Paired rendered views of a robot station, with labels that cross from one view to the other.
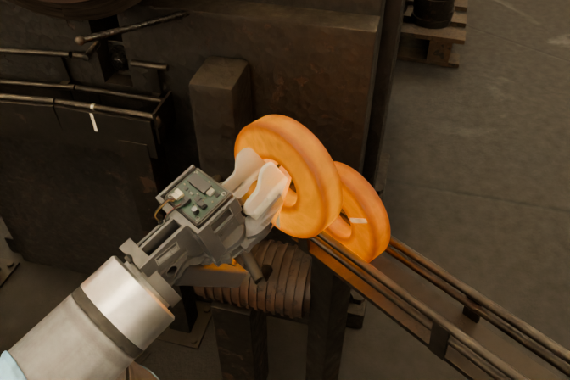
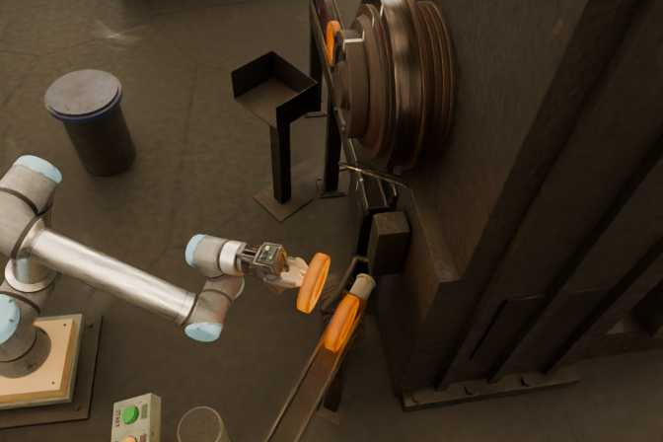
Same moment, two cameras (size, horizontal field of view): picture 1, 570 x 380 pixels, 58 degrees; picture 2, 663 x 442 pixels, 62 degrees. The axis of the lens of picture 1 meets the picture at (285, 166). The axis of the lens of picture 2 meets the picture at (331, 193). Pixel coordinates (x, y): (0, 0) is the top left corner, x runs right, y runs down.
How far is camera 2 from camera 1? 1.06 m
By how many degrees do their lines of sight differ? 43
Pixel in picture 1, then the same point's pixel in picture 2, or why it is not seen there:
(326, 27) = (430, 256)
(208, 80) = (380, 221)
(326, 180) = (302, 295)
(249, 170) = (300, 266)
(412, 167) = (589, 408)
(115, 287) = (230, 251)
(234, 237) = (270, 276)
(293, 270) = not seen: hidden behind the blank
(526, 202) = not seen: outside the picture
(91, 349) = (211, 257)
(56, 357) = (205, 250)
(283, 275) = not seen: hidden behind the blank
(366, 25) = (444, 274)
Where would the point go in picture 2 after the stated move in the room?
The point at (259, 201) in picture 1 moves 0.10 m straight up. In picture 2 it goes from (287, 276) to (286, 256)
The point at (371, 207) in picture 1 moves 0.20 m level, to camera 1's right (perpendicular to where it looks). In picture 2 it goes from (333, 329) to (367, 403)
